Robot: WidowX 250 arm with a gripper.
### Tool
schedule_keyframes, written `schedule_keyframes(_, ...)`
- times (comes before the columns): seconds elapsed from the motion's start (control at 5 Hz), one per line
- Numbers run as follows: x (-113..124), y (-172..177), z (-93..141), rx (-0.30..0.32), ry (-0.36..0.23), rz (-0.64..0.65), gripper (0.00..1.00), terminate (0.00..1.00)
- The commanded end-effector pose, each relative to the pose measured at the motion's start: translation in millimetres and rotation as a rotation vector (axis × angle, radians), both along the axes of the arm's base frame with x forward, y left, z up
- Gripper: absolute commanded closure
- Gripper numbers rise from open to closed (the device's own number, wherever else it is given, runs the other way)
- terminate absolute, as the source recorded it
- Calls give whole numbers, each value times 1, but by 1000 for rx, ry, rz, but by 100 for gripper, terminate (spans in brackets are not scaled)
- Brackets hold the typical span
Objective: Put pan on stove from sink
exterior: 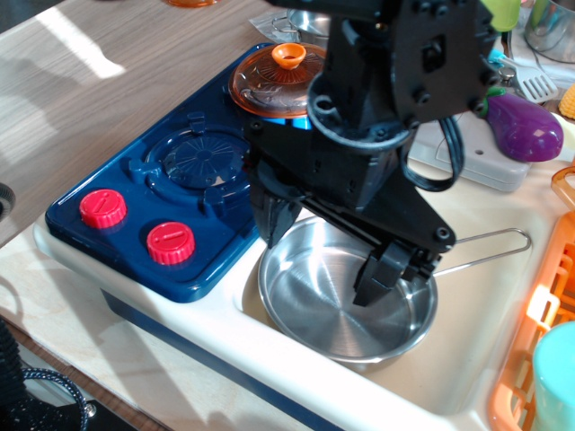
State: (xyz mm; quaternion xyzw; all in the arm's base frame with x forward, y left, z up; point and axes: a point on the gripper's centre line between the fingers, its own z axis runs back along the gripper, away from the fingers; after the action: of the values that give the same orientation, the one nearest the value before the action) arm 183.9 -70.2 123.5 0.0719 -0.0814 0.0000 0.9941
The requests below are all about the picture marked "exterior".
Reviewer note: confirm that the steel container top right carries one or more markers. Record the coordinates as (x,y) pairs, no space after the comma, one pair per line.
(549,30)

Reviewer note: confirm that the white toy spatula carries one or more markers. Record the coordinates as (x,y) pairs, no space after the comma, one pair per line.
(531,83)

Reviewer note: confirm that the red left stove knob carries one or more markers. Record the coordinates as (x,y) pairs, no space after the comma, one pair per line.
(103,208)

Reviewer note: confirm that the stainless steel frying pan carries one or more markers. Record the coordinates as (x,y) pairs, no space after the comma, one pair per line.
(306,287)

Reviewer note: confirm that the green plastic tray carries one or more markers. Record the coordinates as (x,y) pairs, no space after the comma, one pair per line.
(505,13)

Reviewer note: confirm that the purple toy eggplant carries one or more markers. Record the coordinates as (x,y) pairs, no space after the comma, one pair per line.
(523,131)

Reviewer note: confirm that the orange dish rack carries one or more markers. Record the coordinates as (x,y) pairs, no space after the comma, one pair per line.
(551,303)

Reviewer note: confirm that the blue toy stove top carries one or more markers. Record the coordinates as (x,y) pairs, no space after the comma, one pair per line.
(186,168)

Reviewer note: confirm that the grey toy faucet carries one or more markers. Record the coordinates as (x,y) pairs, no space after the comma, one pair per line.
(484,162)

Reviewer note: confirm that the yellow toy corn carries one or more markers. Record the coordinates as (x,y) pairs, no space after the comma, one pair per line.
(566,105)

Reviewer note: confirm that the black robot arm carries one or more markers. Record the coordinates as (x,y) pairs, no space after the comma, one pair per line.
(383,115)

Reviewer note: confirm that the orange transparent container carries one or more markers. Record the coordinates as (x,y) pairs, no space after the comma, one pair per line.
(562,188)

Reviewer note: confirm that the red right stove knob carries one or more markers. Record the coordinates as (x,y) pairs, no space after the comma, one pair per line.
(170,243)

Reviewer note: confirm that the red stove knob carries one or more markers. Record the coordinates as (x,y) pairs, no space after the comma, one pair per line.
(103,208)
(170,243)

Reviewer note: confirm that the teal plastic cup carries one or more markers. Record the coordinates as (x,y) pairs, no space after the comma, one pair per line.
(553,364)

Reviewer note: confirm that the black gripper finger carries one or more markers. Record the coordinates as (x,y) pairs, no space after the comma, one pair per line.
(380,274)
(275,203)

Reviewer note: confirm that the small steel pot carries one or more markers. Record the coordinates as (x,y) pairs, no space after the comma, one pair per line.
(304,26)

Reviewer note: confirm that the orange transparent pot lid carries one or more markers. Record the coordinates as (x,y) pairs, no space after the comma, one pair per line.
(273,82)

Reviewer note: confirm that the cream toy sink unit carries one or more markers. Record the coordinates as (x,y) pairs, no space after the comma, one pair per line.
(444,384)

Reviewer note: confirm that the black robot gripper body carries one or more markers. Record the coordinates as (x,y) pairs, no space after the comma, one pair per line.
(356,178)

